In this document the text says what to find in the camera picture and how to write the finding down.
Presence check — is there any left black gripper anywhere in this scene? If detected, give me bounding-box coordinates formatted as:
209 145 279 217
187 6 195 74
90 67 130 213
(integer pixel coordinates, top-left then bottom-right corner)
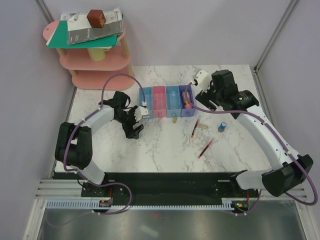
114 106 144 139

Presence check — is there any pink-capped clear tube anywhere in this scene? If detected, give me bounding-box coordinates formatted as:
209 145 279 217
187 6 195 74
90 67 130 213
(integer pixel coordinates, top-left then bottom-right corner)
182 91 193 109

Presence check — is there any blue-capped small bottle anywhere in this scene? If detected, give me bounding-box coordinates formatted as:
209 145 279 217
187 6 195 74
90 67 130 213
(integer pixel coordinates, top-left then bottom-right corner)
217 122 227 133

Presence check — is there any pastel four-compartment drawer organizer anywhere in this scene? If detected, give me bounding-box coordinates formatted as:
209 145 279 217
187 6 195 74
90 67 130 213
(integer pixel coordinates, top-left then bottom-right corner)
139 85 196 119

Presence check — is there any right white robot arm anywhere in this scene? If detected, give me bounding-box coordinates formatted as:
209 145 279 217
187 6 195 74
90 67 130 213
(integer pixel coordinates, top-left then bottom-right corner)
191 69 314 197

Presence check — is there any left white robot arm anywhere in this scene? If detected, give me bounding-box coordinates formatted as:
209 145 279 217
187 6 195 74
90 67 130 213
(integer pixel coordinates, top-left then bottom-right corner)
54 91 149 197

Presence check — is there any red pen upper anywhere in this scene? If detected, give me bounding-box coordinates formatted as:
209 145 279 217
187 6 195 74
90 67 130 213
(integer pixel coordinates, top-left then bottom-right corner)
190 119 200 138

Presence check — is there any red pen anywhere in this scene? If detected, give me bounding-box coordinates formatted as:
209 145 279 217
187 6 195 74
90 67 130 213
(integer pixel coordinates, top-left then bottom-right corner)
190 119 200 138
197 138 214 159

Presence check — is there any pink three-tier shelf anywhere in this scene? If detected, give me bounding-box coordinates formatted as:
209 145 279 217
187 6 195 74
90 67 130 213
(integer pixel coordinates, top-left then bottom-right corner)
57 34 135 91

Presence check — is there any tan cork eraser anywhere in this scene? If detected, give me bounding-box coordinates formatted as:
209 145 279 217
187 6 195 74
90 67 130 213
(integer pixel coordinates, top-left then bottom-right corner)
172 116 178 124

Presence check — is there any red pen lower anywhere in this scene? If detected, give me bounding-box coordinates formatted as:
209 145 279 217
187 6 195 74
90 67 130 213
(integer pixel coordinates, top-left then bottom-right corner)
197 138 214 159

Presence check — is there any cream cylinder on shelf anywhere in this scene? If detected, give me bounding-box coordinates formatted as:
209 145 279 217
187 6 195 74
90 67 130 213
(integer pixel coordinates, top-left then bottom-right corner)
87 48 106 62

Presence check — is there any grey manual booklet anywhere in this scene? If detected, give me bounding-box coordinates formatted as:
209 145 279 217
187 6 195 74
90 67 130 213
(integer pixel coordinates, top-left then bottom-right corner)
67 20 124 45

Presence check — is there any green folder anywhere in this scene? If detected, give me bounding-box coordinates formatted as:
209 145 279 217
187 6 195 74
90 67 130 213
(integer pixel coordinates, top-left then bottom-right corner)
43 20 123 49

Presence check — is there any dark red cube box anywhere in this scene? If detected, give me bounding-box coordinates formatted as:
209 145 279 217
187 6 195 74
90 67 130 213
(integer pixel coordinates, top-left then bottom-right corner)
86 9 106 28

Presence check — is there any white papers stack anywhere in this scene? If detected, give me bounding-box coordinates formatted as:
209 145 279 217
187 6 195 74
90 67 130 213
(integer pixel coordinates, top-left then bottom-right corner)
60 7 123 30

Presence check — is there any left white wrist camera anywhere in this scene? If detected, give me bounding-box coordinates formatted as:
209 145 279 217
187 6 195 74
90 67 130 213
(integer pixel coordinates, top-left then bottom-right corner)
134 106 151 122

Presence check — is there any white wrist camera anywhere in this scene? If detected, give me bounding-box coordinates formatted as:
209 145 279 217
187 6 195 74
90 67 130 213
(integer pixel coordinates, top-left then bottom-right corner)
134 106 151 122
191 69 212 92

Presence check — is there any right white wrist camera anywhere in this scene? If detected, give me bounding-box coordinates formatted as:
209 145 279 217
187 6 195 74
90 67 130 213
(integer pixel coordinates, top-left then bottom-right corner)
191 69 212 92

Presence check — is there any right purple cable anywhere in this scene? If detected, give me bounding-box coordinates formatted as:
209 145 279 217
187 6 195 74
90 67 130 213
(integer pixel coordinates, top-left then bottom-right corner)
184 82 318 217

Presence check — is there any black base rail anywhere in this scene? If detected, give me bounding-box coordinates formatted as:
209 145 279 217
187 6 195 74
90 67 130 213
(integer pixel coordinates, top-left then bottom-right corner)
53 171 261 207

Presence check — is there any white slotted cable duct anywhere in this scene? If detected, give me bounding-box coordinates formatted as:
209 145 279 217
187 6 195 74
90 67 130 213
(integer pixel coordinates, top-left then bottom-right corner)
45 198 241 211

